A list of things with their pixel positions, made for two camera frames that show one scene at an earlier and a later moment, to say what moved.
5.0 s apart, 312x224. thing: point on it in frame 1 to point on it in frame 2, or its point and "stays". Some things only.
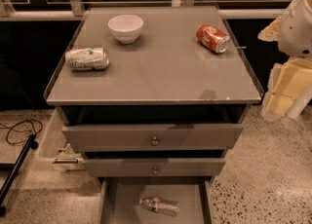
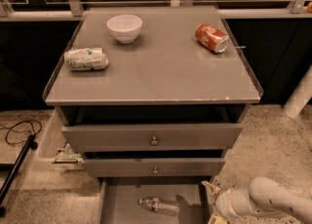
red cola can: x=213 y=38 stays
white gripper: x=296 y=31 to x=223 y=203
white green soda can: x=88 y=58 stays
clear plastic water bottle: x=160 y=205 stays
